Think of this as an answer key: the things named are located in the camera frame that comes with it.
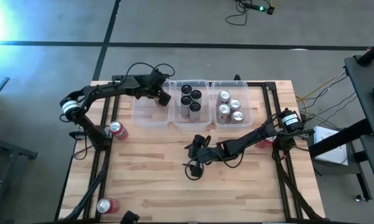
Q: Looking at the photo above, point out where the clear plastic bin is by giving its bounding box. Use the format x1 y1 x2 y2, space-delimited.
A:
210 80 253 129
171 80 212 131
131 79 172 129

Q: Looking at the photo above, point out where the small black object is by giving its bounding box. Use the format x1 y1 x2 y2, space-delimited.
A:
120 210 140 224

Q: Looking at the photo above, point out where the white paper box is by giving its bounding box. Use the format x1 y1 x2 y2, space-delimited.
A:
312 125 349 166

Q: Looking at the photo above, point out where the black power strip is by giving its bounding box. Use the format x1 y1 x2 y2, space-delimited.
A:
243 2 267 12

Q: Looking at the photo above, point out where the black desk beam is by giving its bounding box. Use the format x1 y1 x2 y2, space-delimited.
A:
307 118 373 158

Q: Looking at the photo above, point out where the black metal stand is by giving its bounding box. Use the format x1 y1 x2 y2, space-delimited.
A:
0 77 39 224

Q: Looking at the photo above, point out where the black pole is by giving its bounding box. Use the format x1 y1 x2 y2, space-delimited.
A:
356 37 374 68

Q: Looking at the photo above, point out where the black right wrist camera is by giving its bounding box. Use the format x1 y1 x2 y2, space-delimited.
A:
191 134 207 150

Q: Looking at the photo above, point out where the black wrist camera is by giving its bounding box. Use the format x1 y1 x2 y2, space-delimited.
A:
157 88 172 107
191 134 207 150

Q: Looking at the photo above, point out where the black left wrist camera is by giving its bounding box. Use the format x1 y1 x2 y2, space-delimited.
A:
157 88 172 107

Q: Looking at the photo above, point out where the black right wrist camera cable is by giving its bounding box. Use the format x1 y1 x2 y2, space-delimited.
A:
184 157 205 182

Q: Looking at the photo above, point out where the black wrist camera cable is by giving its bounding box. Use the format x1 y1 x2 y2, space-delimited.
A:
123 62 176 83
184 157 205 182

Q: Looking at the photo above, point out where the black left wrist camera cable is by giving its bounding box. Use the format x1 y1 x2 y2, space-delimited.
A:
123 62 176 83

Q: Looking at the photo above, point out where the black aluminium table frame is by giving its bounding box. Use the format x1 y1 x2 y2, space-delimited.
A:
54 80 324 224

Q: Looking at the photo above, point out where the black floor cable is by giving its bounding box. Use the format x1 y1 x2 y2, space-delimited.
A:
225 0 248 26

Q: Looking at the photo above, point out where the yellow cable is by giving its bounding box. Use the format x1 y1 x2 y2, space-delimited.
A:
295 73 346 103

